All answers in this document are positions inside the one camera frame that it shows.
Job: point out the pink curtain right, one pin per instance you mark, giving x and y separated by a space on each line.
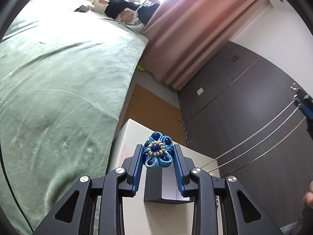
184 34

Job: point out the brown cardboard sheet on floor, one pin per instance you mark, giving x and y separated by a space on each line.
156 114

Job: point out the pile of clothes by window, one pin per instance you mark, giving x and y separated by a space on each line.
125 11

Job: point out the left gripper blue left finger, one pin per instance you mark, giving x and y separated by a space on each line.
74 213

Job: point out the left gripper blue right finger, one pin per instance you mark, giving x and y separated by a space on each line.
241 213

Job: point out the dark grey wardrobe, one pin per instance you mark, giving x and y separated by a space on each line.
238 109

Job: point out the blue fabric flower brooch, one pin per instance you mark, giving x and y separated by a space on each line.
158 151

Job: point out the white table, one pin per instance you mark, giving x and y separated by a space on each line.
157 207

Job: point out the black open jewelry box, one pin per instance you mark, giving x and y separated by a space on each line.
161 187

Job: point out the person's right hand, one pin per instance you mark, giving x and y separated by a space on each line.
308 197

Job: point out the small green object on floor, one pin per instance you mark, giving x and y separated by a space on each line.
139 68

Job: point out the green-covered bed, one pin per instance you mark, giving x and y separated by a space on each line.
65 75

